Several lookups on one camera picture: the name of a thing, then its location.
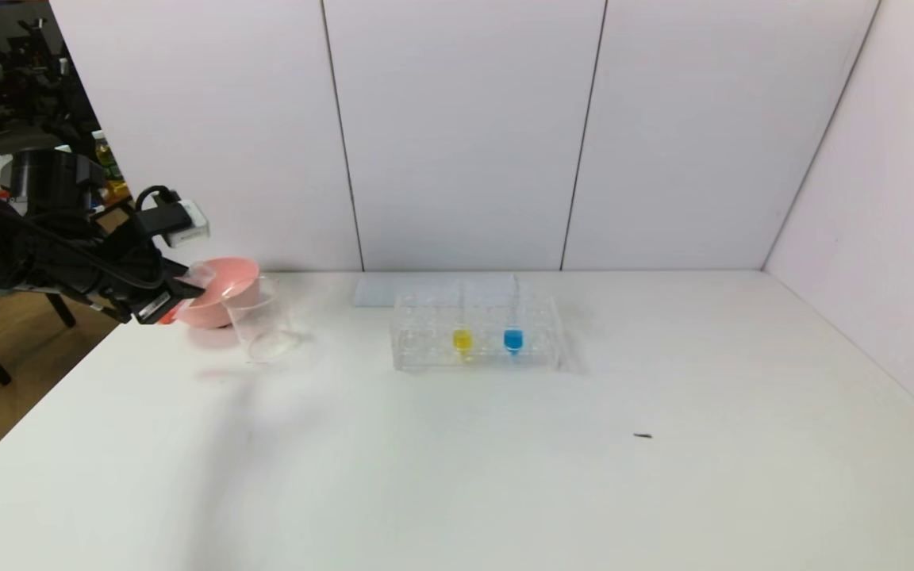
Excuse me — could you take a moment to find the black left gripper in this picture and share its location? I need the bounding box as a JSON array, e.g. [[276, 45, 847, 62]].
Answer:
[[101, 257, 207, 325]]

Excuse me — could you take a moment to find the test tube with red pigment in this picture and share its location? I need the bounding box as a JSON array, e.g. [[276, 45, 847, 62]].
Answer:
[[158, 262, 217, 325]]

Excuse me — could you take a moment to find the clear glass beaker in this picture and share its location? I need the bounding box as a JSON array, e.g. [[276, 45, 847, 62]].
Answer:
[[223, 278, 301, 365]]

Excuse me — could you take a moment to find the test tube with yellow pigment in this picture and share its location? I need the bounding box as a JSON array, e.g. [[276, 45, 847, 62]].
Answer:
[[452, 285, 475, 357]]

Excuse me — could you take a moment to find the test tube with blue pigment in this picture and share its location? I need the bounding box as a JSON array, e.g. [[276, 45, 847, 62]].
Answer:
[[502, 278, 525, 356]]

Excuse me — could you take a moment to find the clear acrylic test tube rack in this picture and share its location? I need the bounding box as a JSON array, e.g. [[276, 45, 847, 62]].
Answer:
[[391, 289, 563, 372]]

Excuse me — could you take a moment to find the pink bowl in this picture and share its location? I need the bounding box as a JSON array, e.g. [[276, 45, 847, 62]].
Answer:
[[174, 257, 262, 330]]

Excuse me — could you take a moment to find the bottle with yellow liquid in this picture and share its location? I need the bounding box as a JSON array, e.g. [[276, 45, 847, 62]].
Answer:
[[91, 131, 123, 185]]

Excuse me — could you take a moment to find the white paper sheet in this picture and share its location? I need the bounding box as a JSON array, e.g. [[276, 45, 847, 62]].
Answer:
[[352, 274, 520, 308]]

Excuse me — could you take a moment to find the black background equipment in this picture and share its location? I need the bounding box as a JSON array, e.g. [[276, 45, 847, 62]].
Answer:
[[0, 20, 99, 150]]

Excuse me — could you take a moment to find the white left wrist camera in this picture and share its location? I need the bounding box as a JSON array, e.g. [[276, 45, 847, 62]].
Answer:
[[156, 199, 211, 247]]

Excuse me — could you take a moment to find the thin black camera cable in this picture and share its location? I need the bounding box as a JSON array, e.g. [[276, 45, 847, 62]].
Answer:
[[0, 186, 182, 291]]

